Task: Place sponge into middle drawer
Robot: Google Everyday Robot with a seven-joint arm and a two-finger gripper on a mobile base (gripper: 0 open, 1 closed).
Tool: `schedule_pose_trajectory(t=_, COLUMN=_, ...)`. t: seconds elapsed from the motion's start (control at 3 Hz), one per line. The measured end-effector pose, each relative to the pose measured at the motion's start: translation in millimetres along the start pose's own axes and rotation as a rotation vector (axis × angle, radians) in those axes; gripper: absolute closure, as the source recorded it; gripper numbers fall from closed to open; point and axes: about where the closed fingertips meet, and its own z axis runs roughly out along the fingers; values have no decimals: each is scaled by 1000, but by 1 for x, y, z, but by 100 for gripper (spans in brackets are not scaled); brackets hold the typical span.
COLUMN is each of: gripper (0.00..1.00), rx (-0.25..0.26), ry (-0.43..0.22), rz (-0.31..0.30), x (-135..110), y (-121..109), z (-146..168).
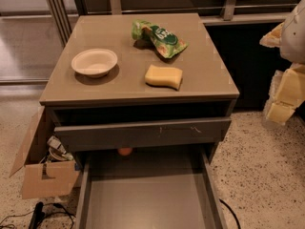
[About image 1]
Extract orange ball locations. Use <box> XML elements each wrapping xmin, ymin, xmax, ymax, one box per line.
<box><xmin>117</xmin><ymin>148</ymin><xmax>132</xmax><ymax>156</ymax></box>

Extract open grey middle drawer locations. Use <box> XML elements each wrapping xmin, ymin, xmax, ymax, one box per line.
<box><xmin>75</xmin><ymin>146</ymin><xmax>228</xmax><ymax>229</ymax></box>

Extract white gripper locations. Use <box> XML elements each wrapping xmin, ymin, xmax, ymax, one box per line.
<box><xmin>259</xmin><ymin>0</ymin><xmax>305</xmax><ymax>125</ymax></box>

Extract black device on floor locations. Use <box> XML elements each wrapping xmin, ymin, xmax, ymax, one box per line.
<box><xmin>29</xmin><ymin>202</ymin><xmax>45</xmax><ymax>229</ymax></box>

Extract yellow sponge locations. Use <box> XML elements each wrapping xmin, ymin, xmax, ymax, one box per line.
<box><xmin>145</xmin><ymin>65</ymin><xmax>183</xmax><ymax>90</ymax></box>

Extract closed grey top drawer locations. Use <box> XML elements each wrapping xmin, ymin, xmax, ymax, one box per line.
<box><xmin>54</xmin><ymin>117</ymin><xmax>231</xmax><ymax>152</ymax></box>

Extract black floor cable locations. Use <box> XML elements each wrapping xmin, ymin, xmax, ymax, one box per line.
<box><xmin>218</xmin><ymin>198</ymin><xmax>242</xmax><ymax>229</ymax></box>
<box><xmin>0</xmin><ymin>202</ymin><xmax>76</xmax><ymax>229</ymax></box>

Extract junk items in box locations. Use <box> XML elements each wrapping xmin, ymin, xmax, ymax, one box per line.
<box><xmin>41</xmin><ymin>135</ymin><xmax>73</xmax><ymax>163</ymax></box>

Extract white paper bowl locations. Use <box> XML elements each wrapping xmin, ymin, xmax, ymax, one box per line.
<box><xmin>71</xmin><ymin>49</ymin><xmax>118</xmax><ymax>78</ymax></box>

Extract black floor cable left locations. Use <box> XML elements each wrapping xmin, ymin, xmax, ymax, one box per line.
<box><xmin>0</xmin><ymin>202</ymin><xmax>76</xmax><ymax>229</ymax></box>

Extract cardboard box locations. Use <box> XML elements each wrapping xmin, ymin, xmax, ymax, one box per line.
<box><xmin>10</xmin><ymin>107</ymin><xmax>81</xmax><ymax>199</ymax></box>

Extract green chip bag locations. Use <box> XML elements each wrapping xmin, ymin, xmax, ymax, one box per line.
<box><xmin>132</xmin><ymin>20</ymin><xmax>188</xmax><ymax>59</ymax></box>

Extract grey drawer cabinet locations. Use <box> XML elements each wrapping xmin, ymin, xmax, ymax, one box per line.
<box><xmin>38</xmin><ymin>12</ymin><xmax>240</xmax><ymax>229</ymax></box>

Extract black floor cable right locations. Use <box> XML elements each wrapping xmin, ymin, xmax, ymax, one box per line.
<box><xmin>218</xmin><ymin>198</ymin><xmax>242</xmax><ymax>229</ymax></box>

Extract metal railing frame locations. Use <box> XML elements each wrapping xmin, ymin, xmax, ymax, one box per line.
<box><xmin>47</xmin><ymin>0</ymin><xmax>300</xmax><ymax>43</ymax></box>

